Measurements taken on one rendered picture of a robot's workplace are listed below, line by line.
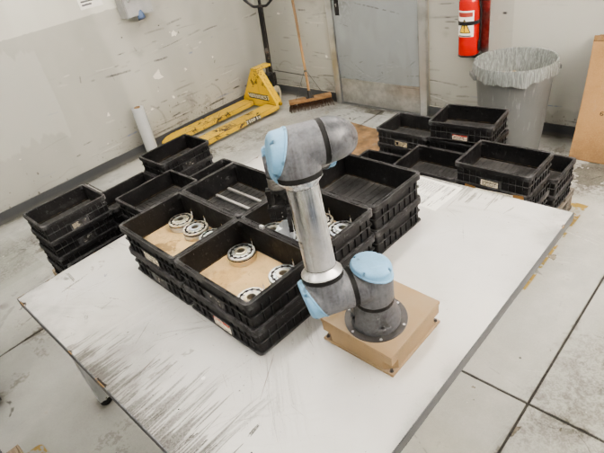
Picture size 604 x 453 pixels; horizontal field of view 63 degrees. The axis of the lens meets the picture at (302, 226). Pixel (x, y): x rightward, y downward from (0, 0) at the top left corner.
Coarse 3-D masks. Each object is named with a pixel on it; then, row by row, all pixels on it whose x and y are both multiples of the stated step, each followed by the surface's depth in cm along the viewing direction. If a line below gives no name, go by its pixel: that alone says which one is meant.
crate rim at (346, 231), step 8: (344, 200) 182; (256, 208) 188; (360, 208) 177; (368, 208) 175; (360, 216) 172; (368, 216) 173; (256, 224) 178; (352, 224) 168; (360, 224) 171; (272, 232) 172; (344, 232) 166; (296, 240) 166; (336, 240) 164
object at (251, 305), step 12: (204, 240) 175; (288, 240) 167; (180, 264) 165; (300, 264) 155; (192, 276) 161; (204, 276) 158; (288, 276) 152; (216, 288) 152; (276, 288) 149; (228, 300) 150; (240, 300) 145; (252, 300) 144
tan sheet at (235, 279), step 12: (216, 264) 179; (228, 264) 178; (252, 264) 175; (264, 264) 174; (276, 264) 173; (216, 276) 173; (228, 276) 172; (240, 276) 171; (252, 276) 170; (264, 276) 169; (228, 288) 167; (240, 288) 166
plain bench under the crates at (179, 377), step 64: (128, 256) 216; (448, 256) 182; (512, 256) 176; (64, 320) 187; (128, 320) 181; (192, 320) 176; (320, 320) 166; (448, 320) 157; (128, 384) 156; (192, 384) 152; (256, 384) 148; (320, 384) 144; (384, 384) 141; (448, 384) 139; (192, 448) 134; (256, 448) 131; (320, 448) 128; (384, 448) 125
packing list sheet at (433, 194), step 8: (424, 184) 226; (432, 184) 225; (440, 184) 224; (448, 184) 223; (424, 192) 220; (432, 192) 219; (440, 192) 218; (448, 192) 217; (456, 192) 216; (424, 200) 215; (432, 200) 214; (440, 200) 213; (432, 208) 209
